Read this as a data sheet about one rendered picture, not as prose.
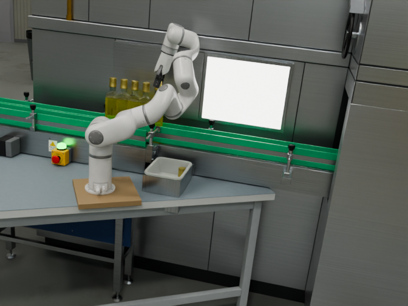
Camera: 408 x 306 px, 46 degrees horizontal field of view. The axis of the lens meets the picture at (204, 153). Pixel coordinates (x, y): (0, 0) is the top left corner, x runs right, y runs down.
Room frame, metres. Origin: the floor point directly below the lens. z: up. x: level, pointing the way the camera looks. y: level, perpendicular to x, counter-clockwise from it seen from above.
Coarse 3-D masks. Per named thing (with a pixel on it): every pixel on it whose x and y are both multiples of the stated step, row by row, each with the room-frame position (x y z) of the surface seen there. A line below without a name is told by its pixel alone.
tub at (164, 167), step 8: (160, 160) 2.12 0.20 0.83; (168, 160) 2.12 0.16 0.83; (176, 160) 2.11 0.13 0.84; (152, 168) 2.02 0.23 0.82; (160, 168) 2.12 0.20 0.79; (168, 168) 2.12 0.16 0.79; (176, 168) 2.11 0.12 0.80; (160, 176) 1.91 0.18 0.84; (168, 176) 1.90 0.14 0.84; (176, 176) 2.09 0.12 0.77
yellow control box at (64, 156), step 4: (68, 148) 2.17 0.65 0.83; (52, 152) 2.12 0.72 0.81; (56, 152) 2.12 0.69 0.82; (60, 152) 2.11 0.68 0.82; (64, 152) 2.11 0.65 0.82; (68, 152) 2.14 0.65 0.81; (52, 156) 2.12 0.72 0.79; (60, 156) 2.11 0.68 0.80; (64, 156) 2.11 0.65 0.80; (68, 156) 2.14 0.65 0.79; (60, 160) 2.11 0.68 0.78; (64, 160) 2.11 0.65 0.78; (68, 160) 2.14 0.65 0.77; (56, 164) 2.12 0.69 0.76; (60, 164) 2.11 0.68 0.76; (64, 164) 2.11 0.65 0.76
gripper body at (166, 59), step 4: (164, 52) 2.22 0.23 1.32; (160, 56) 2.22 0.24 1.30; (164, 56) 2.21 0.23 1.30; (168, 56) 2.21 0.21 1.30; (172, 56) 2.25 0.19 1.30; (160, 60) 2.21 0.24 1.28; (164, 60) 2.21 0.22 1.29; (168, 60) 2.22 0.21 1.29; (160, 64) 2.21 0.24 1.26; (164, 64) 2.21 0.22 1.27; (168, 64) 2.23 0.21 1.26; (156, 68) 2.21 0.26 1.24; (164, 68) 2.21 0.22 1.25; (168, 68) 2.26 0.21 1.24; (164, 72) 2.22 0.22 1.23
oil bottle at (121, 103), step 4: (120, 96) 2.27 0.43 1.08; (124, 96) 2.27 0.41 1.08; (128, 96) 2.29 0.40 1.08; (120, 100) 2.27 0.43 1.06; (124, 100) 2.26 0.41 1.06; (116, 104) 2.28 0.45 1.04; (120, 104) 2.27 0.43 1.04; (124, 104) 2.26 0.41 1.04; (116, 108) 2.27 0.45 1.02; (120, 108) 2.27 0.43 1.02; (124, 108) 2.26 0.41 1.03; (116, 112) 2.27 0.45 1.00
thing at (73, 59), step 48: (48, 0) 2.53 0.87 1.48; (96, 0) 2.48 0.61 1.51; (144, 0) 2.44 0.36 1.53; (192, 0) 2.39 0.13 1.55; (240, 0) 2.35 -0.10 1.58; (288, 0) 2.31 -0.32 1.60; (336, 0) 2.27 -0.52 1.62; (48, 48) 2.53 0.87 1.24; (96, 48) 2.48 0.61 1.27; (240, 48) 2.32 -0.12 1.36; (288, 48) 2.28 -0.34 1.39; (336, 48) 2.27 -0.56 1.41; (48, 96) 2.53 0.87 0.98; (96, 96) 2.48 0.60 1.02; (336, 96) 2.26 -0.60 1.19; (336, 144) 2.25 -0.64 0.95
